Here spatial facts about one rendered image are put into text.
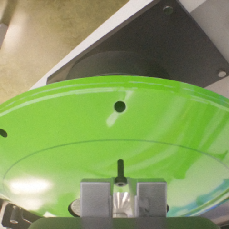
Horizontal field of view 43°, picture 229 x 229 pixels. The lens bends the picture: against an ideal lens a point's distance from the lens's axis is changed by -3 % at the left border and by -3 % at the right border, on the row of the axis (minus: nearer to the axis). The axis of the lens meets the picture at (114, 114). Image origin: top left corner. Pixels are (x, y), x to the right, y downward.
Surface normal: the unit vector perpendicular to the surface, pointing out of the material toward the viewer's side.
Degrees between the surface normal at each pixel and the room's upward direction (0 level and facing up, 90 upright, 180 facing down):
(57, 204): 5
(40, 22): 0
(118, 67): 90
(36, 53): 0
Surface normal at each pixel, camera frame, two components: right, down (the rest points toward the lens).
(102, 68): -0.26, -0.58
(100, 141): -0.04, 0.54
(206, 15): 0.00, 0.80
